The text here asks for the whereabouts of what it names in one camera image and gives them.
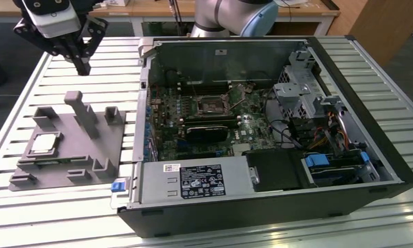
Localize black graphics card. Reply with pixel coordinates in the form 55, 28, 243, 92
184, 125, 231, 145

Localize green motherboard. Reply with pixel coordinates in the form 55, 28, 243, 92
143, 82, 280, 163

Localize empty black RAM slots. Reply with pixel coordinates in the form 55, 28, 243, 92
176, 82, 231, 96

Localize blue disk carrier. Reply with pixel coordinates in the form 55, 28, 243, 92
304, 153, 331, 169

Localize wooden cabinet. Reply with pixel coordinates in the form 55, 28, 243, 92
328, 0, 413, 67

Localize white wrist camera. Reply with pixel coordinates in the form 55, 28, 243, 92
20, 0, 83, 39

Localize silver chipset heatsink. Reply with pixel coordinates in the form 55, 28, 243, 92
233, 144, 253, 156

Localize coloured wire bundle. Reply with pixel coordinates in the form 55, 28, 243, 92
308, 110, 352, 157

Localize wooden desk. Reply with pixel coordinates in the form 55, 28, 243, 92
0, 0, 341, 37

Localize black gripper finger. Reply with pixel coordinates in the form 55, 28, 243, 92
13, 18, 80, 76
75, 19, 109, 76

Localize CPU socket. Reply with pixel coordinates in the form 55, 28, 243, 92
196, 95, 233, 115

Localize black internal cable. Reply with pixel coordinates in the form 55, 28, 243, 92
265, 119, 305, 150

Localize black fan shroud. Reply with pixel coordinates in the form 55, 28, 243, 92
243, 149, 319, 192

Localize metal drive cage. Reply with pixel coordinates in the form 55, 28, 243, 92
272, 50, 349, 120

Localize silver CPU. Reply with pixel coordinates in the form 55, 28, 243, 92
29, 133, 63, 155

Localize grey power supply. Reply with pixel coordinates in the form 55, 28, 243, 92
139, 154, 260, 205

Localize disk bay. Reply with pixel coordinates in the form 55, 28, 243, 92
301, 151, 383, 187

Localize black PC case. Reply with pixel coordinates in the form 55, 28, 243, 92
116, 35, 413, 239

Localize green RAM stick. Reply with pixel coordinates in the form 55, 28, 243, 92
33, 159, 73, 165

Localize grey parts rack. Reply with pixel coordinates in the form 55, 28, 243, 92
8, 90, 129, 192

